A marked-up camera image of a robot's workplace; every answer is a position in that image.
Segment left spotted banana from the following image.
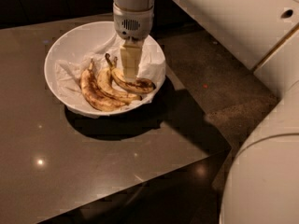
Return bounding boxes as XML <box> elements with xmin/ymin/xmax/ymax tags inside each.
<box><xmin>79</xmin><ymin>61</ymin><xmax>125</xmax><ymax>112</ymax></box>

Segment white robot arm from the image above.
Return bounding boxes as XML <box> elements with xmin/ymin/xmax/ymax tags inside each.
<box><xmin>126</xmin><ymin>0</ymin><xmax>299</xmax><ymax>224</ymax></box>

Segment banana with sticker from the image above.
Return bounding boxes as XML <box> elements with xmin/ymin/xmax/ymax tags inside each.
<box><xmin>105</xmin><ymin>53</ymin><xmax>156</xmax><ymax>94</ymax></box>

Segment middle spotted banana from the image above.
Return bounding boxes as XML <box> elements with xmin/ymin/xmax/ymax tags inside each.
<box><xmin>96</xmin><ymin>59</ymin><xmax>142</xmax><ymax>105</ymax></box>

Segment white round bowl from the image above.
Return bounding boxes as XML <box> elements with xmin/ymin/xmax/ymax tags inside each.
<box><xmin>43</xmin><ymin>21</ymin><xmax>167</xmax><ymax>117</ymax></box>

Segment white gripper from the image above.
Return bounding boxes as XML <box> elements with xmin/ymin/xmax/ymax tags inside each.
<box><xmin>113</xmin><ymin>4</ymin><xmax>154</xmax><ymax>79</ymax></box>

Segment white paper liner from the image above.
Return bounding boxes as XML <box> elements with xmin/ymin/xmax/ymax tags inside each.
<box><xmin>54</xmin><ymin>31</ymin><xmax>167</xmax><ymax>119</ymax></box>

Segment spotted banana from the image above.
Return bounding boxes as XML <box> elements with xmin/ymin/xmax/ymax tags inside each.
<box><xmin>79</xmin><ymin>61</ymin><xmax>125</xmax><ymax>112</ymax></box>
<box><xmin>96</xmin><ymin>59</ymin><xmax>142</xmax><ymax>105</ymax></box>

